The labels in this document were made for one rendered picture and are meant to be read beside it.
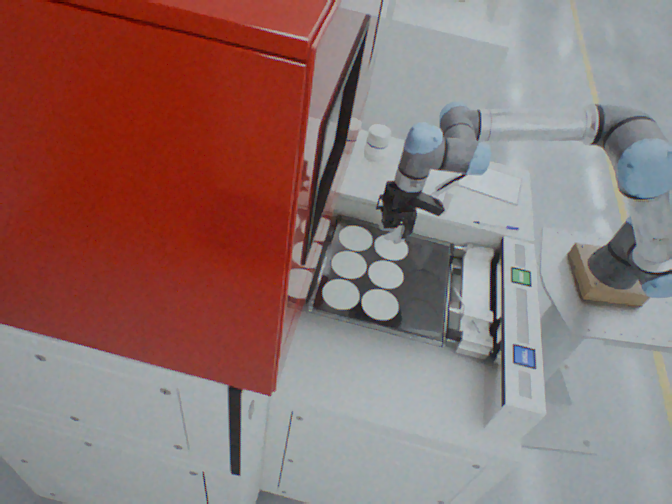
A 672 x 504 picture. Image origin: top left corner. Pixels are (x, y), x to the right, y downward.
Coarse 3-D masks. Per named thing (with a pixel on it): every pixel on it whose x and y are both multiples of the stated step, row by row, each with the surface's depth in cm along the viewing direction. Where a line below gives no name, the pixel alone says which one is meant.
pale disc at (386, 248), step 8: (376, 240) 154; (384, 240) 154; (392, 240) 155; (376, 248) 152; (384, 248) 152; (392, 248) 153; (400, 248) 153; (384, 256) 150; (392, 256) 150; (400, 256) 151
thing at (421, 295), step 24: (336, 240) 152; (408, 240) 156; (408, 264) 149; (432, 264) 151; (360, 288) 141; (384, 288) 142; (408, 288) 143; (432, 288) 145; (336, 312) 135; (360, 312) 136; (408, 312) 138; (432, 312) 139; (432, 336) 134
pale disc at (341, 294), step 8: (336, 280) 142; (344, 280) 142; (328, 288) 140; (336, 288) 140; (344, 288) 140; (352, 288) 141; (328, 296) 138; (336, 296) 138; (344, 296) 139; (352, 296) 139; (328, 304) 136; (336, 304) 136; (344, 304) 137; (352, 304) 137
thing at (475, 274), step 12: (468, 264) 155; (480, 264) 156; (468, 276) 152; (480, 276) 153; (468, 288) 149; (480, 288) 150; (468, 300) 146; (480, 300) 147; (468, 324) 141; (468, 348) 135
